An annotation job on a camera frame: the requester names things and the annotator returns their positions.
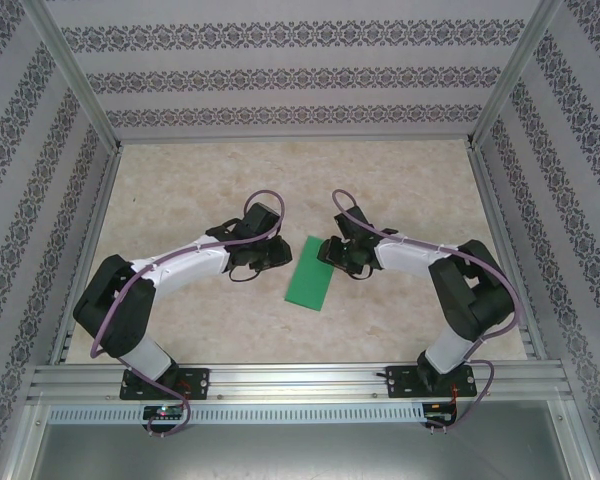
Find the grey slotted cable duct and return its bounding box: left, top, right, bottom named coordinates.
left=47, top=402, right=426, bottom=424

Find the aluminium side rail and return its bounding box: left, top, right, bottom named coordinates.
left=49, top=147, right=124, bottom=364
left=467, top=144, right=549, bottom=361

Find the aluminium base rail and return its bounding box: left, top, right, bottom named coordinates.
left=27, top=363, right=566, bottom=401

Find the grey sheet metal panel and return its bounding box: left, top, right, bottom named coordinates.
left=29, top=423, right=581, bottom=480

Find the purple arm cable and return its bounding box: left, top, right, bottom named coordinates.
left=332, top=188, right=524, bottom=436
left=89, top=189, right=287, bottom=439

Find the green cloth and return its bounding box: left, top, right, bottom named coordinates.
left=283, top=235, right=335, bottom=312

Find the small circuit board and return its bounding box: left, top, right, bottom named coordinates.
left=424, top=401, right=456, bottom=426
left=143, top=405, right=184, bottom=420

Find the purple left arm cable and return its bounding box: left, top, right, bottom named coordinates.
left=89, top=189, right=287, bottom=439

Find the aluminium frame post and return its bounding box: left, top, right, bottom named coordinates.
left=467, top=0, right=566, bottom=151
left=27, top=0, right=124, bottom=151

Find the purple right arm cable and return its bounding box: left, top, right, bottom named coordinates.
left=332, top=188, right=524, bottom=436

